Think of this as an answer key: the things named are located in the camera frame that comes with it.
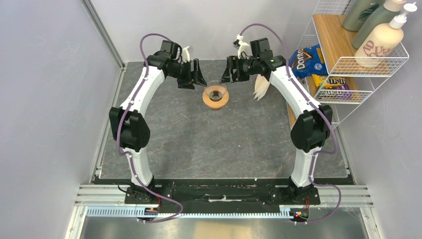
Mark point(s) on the clear glass dripper cone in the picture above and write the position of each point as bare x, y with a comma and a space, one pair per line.
215, 90

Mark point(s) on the aluminium frame rail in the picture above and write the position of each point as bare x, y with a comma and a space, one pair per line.
100, 212

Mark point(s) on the cream pump lotion bottle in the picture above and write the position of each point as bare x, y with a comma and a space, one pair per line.
383, 39

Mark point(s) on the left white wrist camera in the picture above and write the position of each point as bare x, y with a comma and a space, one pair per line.
185, 55

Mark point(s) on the green bottle beige cap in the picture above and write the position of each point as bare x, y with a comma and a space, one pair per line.
383, 14

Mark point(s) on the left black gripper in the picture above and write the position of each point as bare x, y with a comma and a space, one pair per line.
184, 83

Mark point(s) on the yellow M&M's candy bag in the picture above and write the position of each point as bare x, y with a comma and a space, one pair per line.
331, 87

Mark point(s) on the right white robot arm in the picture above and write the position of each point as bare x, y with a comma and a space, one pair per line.
313, 120

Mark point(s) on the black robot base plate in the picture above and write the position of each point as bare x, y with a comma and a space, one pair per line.
221, 194

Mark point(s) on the white wire shelf rack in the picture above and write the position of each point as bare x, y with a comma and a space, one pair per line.
324, 29

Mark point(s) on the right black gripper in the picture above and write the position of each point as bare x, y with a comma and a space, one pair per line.
234, 62

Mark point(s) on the blue Doritos chip bag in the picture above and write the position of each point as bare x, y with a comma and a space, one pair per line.
308, 61

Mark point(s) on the dark green bottle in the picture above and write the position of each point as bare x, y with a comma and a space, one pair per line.
359, 13

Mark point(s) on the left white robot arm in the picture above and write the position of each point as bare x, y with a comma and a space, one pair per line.
128, 125

